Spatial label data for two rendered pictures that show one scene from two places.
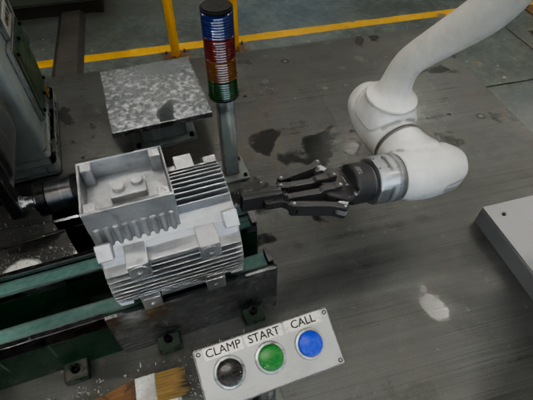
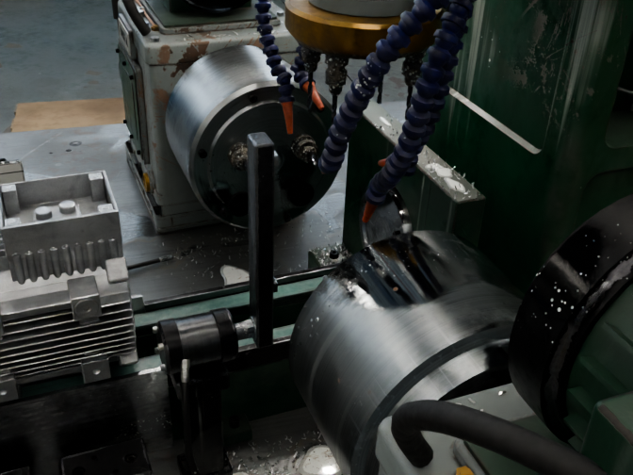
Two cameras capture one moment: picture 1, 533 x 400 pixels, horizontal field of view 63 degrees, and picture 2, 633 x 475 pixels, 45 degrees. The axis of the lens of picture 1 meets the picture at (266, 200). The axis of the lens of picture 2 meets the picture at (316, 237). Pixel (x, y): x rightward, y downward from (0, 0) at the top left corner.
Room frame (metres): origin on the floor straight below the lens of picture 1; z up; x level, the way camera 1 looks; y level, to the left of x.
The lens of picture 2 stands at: (1.16, 0.44, 1.57)
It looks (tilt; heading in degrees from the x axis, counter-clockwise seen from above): 32 degrees down; 177
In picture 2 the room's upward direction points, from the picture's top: 2 degrees clockwise
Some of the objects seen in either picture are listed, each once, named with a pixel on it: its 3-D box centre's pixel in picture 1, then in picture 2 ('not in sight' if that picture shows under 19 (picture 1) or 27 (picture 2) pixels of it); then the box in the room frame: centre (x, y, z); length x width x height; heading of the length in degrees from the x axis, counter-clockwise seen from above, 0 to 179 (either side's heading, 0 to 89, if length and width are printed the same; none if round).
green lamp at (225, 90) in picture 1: (223, 84); not in sight; (0.76, 0.09, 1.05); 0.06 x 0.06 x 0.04
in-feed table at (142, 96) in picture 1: (157, 109); not in sight; (0.94, 0.29, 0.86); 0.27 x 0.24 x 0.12; 20
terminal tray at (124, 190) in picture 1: (128, 195); (60, 225); (0.41, 0.20, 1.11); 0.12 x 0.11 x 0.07; 109
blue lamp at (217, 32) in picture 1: (216, 21); not in sight; (0.76, 0.09, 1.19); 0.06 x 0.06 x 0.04
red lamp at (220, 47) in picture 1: (219, 44); not in sight; (0.76, 0.09, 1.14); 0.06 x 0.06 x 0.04
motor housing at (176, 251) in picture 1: (168, 228); (37, 299); (0.42, 0.16, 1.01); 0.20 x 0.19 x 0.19; 109
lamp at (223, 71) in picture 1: (220, 65); not in sight; (0.76, 0.09, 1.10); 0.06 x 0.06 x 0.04
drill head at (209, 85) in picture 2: not in sight; (242, 122); (-0.03, 0.38, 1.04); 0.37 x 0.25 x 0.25; 20
